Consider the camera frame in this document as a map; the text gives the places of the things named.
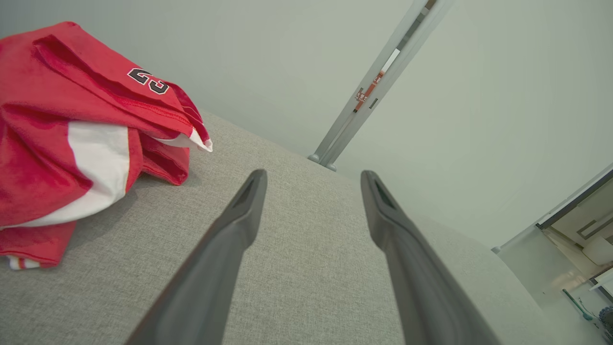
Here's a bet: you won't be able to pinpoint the grey fabric sofa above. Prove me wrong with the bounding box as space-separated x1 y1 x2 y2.
0 108 558 345

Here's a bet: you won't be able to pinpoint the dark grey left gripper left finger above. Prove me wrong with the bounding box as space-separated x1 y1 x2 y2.
125 169 267 345

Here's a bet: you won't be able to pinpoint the red Bulls basketball shorts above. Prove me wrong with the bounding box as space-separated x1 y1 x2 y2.
0 21 213 186

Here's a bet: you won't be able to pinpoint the green handled cleaning tool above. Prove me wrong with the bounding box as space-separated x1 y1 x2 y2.
562 288 595 322

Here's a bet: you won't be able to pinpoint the grey metal pole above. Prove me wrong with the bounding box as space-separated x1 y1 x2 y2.
308 0 453 172

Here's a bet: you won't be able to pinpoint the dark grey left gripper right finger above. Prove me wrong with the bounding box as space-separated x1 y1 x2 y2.
361 171 501 345

